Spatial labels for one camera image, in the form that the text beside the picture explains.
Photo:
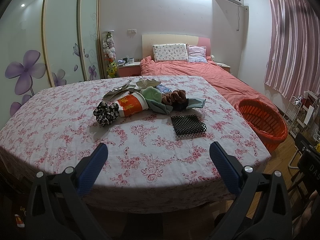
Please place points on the white wire rack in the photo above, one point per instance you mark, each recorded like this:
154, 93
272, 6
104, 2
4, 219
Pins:
295, 114

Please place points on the blue tissue pack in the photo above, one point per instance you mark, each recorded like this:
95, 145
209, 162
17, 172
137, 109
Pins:
163, 89

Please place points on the brown fluffy scrunchie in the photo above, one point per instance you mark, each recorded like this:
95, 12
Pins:
175, 98

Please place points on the floral pink tablecloth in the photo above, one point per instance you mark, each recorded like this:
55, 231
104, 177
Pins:
149, 169

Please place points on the teal grey sock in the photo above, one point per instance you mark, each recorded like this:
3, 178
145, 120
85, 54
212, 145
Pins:
159, 107

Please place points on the white tissue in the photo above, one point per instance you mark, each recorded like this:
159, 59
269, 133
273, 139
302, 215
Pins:
145, 83

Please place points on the orange plastic basket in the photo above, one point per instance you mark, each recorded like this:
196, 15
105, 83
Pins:
267, 123

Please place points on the red white paper cup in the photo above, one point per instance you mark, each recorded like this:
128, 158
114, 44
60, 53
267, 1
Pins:
131, 104

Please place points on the beige pink headboard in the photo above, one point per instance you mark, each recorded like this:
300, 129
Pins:
148, 40

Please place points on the light green sock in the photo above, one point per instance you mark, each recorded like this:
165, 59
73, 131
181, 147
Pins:
151, 93

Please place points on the black white scrunchie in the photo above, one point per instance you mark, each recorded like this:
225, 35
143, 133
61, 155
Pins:
106, 114

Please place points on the pink white nightstand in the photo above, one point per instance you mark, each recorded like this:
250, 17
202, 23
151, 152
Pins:
130, 69

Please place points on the pink striped pillow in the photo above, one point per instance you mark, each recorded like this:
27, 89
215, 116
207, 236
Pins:
196, 54

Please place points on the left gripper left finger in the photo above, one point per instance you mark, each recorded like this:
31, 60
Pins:
56, 209

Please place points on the white mug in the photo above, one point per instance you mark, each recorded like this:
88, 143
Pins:
131, 60

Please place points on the floral white pillow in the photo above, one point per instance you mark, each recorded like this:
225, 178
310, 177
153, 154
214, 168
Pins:
170, 52

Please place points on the plush toy hanging stack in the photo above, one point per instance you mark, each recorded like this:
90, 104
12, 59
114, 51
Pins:
109, 53

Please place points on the black beaded pouch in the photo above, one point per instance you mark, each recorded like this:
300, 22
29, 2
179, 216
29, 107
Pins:
187, 125

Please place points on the floral sliding wardrobe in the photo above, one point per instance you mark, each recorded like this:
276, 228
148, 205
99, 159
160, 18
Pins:
46, 43

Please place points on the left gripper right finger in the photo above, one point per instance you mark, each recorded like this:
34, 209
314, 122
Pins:
261, 208

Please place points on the right side nightstand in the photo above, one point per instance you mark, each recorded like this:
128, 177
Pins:
224, 66

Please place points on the coral red duvet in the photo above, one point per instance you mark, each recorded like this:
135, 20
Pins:
230, 87

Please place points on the silver foil snack wrapper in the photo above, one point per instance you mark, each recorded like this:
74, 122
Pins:
130, 85

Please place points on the cluttered desk items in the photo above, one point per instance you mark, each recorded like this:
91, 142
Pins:
311, 132

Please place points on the pink striped curtain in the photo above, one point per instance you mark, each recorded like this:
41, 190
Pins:
293, 61

